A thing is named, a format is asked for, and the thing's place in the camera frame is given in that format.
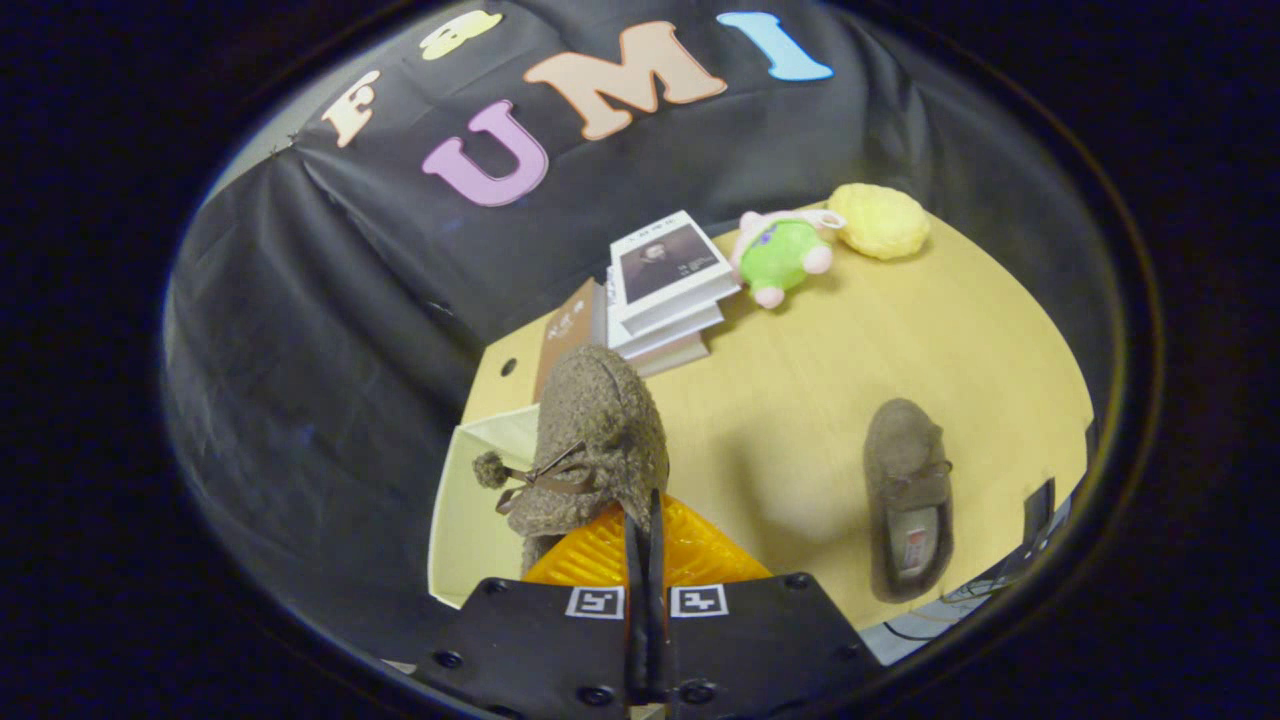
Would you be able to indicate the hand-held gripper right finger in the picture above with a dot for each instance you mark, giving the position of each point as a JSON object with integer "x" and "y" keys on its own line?
{"x": 750, "y": 650}

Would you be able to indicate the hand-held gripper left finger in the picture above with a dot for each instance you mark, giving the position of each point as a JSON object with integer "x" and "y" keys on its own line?
{"x": 560, "y": 650}

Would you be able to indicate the grey fabric storage box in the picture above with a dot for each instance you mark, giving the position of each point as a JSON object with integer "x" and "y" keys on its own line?
{"x": 470, "y": 520}

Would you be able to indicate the brown fleece shoe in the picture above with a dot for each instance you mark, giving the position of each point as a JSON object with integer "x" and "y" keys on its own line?
{"x": 600, "y": 420}
{"x": 905, "y": 470}

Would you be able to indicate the brown book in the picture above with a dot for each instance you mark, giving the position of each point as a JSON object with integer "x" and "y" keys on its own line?
{"x": 568, "y": 335}

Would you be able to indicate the black backdrop cloth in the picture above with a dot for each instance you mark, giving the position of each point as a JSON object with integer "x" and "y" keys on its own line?
{"x": 330, "y": 350}

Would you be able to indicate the white portrait cover book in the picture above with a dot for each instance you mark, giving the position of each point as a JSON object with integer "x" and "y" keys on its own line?
{"x": 665, "y": 265}

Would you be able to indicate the green plush toy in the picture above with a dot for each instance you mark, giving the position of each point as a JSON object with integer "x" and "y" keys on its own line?
{"x": 785, "y": 255}

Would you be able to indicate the yellow plush toy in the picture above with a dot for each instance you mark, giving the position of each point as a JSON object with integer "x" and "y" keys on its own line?
{"x": 880, "y": 222}

